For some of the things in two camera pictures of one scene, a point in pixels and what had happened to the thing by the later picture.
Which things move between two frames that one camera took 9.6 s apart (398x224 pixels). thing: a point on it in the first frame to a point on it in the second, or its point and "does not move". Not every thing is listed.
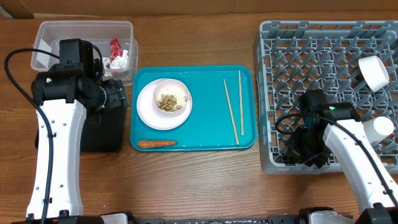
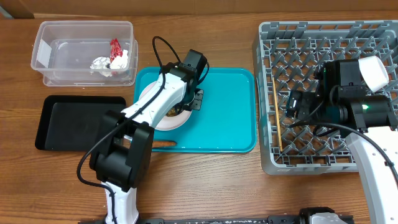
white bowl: x=374 y=72 does not move
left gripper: x=117 y=97 to x=196 y=104
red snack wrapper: x=115 y=49 does not move
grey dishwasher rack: x=293 y=56 does not move
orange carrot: x=149 y=144 does not move
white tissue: x=120 y=62 does not move
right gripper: x=296 y=152 to x=305 y=100
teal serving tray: x=224 y=112 does not move
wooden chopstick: x=232 y=113 to x=280 y=139
